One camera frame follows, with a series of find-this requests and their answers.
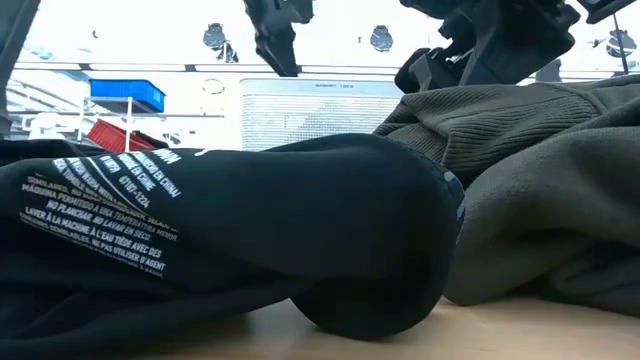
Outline white woven plastic basket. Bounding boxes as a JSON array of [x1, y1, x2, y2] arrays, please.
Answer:
[[238, 77, 405, 153]]

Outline dark olive hoodie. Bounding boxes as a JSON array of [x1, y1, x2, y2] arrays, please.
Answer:
[[372, 73, 640, 319]]

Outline blue storage bin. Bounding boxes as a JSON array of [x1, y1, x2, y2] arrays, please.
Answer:
[[88, 78, 167, 114]]

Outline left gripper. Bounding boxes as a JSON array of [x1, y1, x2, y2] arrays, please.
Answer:
[[243, 0, 315, 78]]

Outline red storage bin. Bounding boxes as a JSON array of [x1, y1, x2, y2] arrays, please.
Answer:
[[87, 118, 156, 153]]

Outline black Puma briefs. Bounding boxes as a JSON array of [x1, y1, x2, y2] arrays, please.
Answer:
[[0, 132, 466, 360]]

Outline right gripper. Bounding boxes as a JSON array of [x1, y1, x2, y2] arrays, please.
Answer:
[[394, 0, 581, 94]]

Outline white shelf rack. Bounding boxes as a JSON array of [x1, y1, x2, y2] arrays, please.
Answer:
[[74, 94, 137, 151]]

